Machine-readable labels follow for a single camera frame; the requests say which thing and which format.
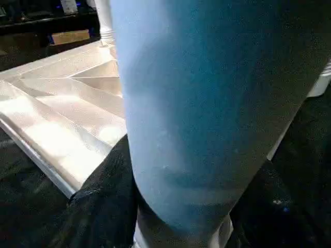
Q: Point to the white plastic table leg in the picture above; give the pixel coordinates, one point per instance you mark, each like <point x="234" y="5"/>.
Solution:
<point x="105" y="20"/>
<point x="207" y="103"/>

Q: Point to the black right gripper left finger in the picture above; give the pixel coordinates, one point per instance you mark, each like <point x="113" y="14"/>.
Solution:
<point x="98" y="206"/>

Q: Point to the black plastic mat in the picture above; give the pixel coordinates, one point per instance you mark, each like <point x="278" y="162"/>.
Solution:
<point x="31" y="206"/>

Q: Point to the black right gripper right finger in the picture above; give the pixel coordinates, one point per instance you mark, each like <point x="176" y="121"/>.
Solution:
<point x="279" y="212"/>

